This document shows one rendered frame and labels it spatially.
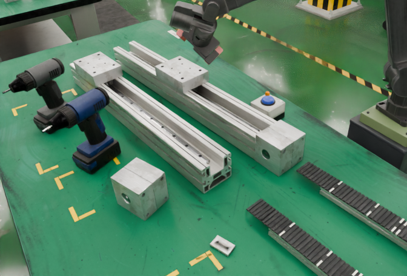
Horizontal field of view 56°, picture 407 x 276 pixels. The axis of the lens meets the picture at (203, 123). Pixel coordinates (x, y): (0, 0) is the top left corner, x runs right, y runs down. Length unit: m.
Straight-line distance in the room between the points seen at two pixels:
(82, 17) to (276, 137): 1.92
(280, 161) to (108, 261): 0.49
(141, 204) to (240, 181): 0.28
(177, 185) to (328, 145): 0.46
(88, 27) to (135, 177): 1.90
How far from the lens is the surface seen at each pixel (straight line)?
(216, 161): 1.04
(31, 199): 1.15
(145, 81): 1.48
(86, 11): 2.72
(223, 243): 0.92
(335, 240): 0.96
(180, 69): 1.31
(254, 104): 1.24
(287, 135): 1.06
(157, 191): 0.97
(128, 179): 0.96
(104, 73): 1.38
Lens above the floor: 1.53
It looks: 36 degrees down
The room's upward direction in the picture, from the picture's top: 4 degrees counter-clockwise
